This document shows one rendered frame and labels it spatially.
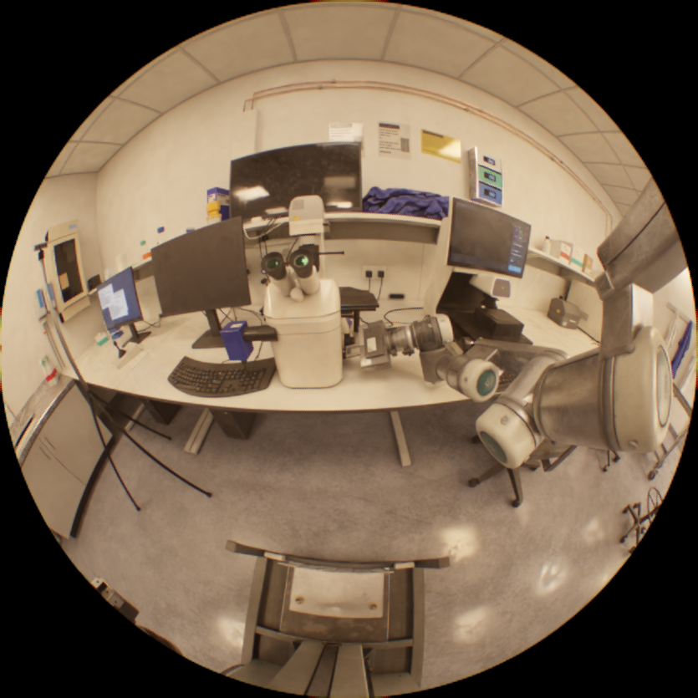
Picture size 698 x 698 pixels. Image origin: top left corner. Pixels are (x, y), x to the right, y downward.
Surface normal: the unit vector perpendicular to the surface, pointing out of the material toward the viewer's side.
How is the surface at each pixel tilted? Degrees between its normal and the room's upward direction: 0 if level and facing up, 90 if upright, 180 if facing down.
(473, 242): 93
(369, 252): 90
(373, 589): 0
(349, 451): 0
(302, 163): 86
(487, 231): 93
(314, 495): 0
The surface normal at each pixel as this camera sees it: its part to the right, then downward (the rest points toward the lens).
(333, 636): -0.01, -0.85
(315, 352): 0.04, 0.55
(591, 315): -1.00, 0.03
